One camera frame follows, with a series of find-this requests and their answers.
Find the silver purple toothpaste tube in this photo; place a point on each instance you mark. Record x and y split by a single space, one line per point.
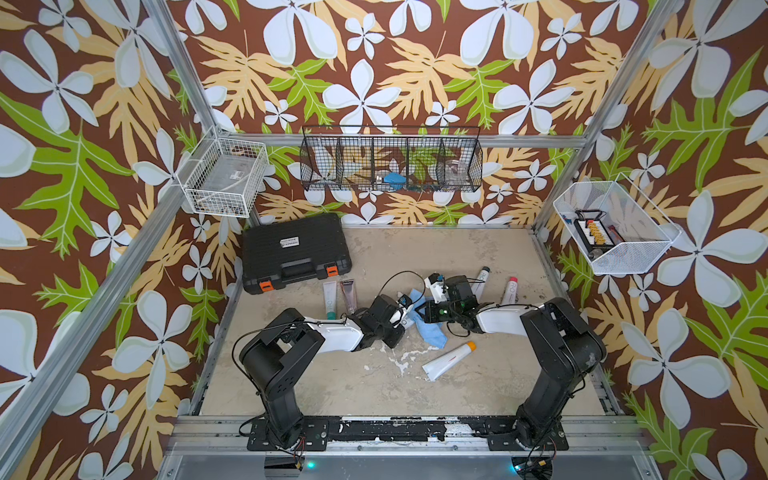
348 288

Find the white tube grey cap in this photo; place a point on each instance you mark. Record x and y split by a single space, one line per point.
479 282

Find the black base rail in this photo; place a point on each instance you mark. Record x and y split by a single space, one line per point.
499 432

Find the white tube orange cap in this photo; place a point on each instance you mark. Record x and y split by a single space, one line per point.
439 366

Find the blue microfiber cloth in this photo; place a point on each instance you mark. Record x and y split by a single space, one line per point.
431 333

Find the black box yellow items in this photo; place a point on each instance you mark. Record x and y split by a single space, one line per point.
592 230

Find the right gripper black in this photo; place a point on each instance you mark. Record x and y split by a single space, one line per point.
429 307

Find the black tool case orange latches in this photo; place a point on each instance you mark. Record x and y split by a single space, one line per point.
280 254

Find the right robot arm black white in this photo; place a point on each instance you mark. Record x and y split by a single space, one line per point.
566 348

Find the white tube teal cap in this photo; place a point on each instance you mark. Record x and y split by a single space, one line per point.
330 297

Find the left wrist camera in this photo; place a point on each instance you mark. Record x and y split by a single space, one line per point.
405 306

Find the white tube pink cap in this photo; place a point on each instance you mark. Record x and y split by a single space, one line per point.
510 292

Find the black wire basket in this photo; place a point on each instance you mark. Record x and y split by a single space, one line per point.
359 157

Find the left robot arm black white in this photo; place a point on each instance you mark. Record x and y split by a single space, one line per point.
276 358

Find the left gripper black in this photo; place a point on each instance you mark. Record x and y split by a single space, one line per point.
394 340

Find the blue object in basket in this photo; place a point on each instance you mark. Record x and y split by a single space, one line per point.
395 180

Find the white wire basket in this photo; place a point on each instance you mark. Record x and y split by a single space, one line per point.
222 175
643 233

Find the white wire basket left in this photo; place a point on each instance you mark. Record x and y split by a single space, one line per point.
222 175

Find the white wire basket right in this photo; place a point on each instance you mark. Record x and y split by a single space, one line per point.
643 233

